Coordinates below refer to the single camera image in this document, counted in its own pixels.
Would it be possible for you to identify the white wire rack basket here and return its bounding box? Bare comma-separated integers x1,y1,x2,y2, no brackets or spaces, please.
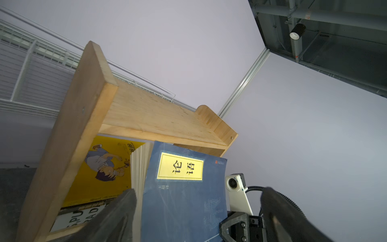
0,5,197,119

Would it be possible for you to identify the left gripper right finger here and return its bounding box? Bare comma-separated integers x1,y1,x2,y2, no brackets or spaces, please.
261,187,331,242

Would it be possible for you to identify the wooden two-tier bookshelf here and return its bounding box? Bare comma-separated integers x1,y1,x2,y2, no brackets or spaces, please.
16,42,238,242

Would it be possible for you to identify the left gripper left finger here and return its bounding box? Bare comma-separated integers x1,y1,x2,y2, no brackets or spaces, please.
65,189,137,242

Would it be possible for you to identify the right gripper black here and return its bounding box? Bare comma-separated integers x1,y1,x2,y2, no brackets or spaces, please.
219,212,268,242

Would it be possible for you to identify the white book black lettering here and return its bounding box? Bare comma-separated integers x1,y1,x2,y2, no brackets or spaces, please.
50,204,106,232

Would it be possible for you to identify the yellow book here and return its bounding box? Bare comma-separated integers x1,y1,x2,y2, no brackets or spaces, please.
62,136,144,208

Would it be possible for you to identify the ceiling spotlight lamp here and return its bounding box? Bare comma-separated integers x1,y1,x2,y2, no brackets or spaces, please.
289,23,306,40

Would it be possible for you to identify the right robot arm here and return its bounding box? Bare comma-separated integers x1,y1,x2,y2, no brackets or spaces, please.
219,186,316,242

